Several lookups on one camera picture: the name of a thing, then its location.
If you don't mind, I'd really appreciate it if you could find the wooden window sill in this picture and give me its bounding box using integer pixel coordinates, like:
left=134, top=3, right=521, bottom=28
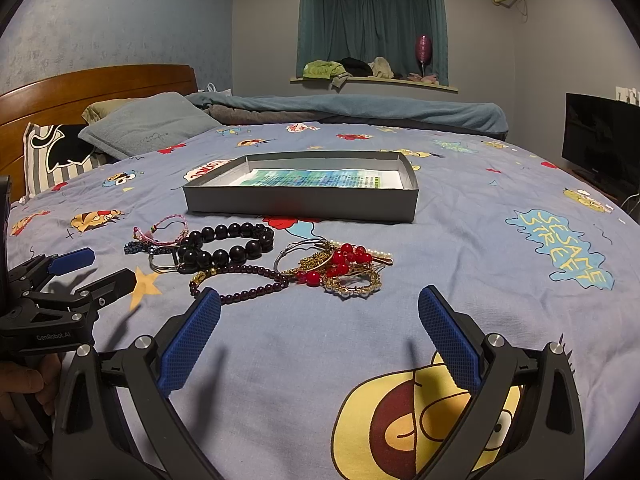
left=289, top=76, right=459, bottom=94

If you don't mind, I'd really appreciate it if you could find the beige cloth on sill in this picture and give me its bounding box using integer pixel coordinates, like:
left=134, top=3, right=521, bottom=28
left=369, top=56, right=395, bottom=79

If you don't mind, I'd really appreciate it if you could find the person's left hand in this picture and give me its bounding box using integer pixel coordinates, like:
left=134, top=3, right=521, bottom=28
left=0, top=354, right=62, bottom=427

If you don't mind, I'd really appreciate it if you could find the gold filigree bracelet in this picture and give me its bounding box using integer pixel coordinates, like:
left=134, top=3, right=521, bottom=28
left=322, top=264, right=384, bottom=300

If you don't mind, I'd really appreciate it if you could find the teal folded blanket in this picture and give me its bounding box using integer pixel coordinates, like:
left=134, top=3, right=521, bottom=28
left=186, top=92, right=509, bottom=136

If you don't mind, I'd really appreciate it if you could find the white wall socket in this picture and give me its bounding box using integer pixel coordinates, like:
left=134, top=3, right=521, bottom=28
left=615, top=87, right=640, bottom=106

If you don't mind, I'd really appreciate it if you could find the green cloth on sill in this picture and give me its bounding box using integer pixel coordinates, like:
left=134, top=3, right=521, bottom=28
left=302, top=60, right=352, bottom=90

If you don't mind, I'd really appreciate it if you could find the large black bead bracelet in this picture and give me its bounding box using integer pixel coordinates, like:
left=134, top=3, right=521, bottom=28
left=177, top=221, right=277, bottom=276

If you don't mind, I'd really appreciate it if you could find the black clothing on sill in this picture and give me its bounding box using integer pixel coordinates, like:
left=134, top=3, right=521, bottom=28
left=340, top=56, right=373, bottom=77

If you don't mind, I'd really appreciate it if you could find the teal window curtain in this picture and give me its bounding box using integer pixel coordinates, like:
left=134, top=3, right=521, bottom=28
left=296, top=0, right=449, bottom=86

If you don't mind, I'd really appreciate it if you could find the striped black white pillow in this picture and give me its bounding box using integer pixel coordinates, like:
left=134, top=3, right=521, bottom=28
left=23, top=122, right=107, bottom=198

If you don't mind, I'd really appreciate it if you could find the grey shallow cardboard box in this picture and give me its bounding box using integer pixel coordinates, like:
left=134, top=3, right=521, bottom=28
left=183, top=150, right=419, bottom=223

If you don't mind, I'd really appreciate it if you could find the black television screen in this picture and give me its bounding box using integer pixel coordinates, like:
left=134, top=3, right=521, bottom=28
left=562, top=93, right=639, bottom=198

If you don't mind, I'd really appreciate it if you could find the pink braided string bracelet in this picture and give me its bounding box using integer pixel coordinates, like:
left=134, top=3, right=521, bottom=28
left=131, top=214, right=190, bottom=247

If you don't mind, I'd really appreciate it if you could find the olive pillow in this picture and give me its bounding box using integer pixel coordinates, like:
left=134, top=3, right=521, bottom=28
left=81, top=98, right=134, bottom=125

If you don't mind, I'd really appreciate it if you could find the grey-blue pillow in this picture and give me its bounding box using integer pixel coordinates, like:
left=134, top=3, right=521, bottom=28
left=78, top=92, right=220, bottom=160

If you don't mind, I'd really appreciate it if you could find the pink balloon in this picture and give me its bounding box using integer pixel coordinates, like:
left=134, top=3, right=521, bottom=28
left=416, top=35, right=433, bottom=76

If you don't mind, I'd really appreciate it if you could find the grey blanket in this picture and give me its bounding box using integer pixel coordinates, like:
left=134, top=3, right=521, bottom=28
left=206, top=104, right=506, bottom=139

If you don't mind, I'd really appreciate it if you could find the cartoon print blue bedsheet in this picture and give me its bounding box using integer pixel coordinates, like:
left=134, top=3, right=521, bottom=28
left=1, top=122, right=639, bottom=479

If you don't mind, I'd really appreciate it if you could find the thin silver bangle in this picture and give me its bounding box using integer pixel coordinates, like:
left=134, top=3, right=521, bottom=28
left=272, top=237, right=334, bottom=275

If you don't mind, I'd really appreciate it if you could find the wooden headboard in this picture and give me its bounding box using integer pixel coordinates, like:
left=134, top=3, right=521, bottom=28
left=0, top=64, right=198, bottom=200

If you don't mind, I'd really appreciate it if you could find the printed paper sheet in box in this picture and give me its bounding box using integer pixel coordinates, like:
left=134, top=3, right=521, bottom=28
left=232, top=169, right=402, bottom=190

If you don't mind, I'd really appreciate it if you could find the silver bangle ring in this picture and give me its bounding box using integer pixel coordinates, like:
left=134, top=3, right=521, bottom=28
left=147, top=249, right=182, bottom=276

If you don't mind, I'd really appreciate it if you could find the dark purple bead bracelet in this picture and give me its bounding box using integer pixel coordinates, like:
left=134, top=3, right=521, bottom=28
left=188, top=263, right=292, bottom=306

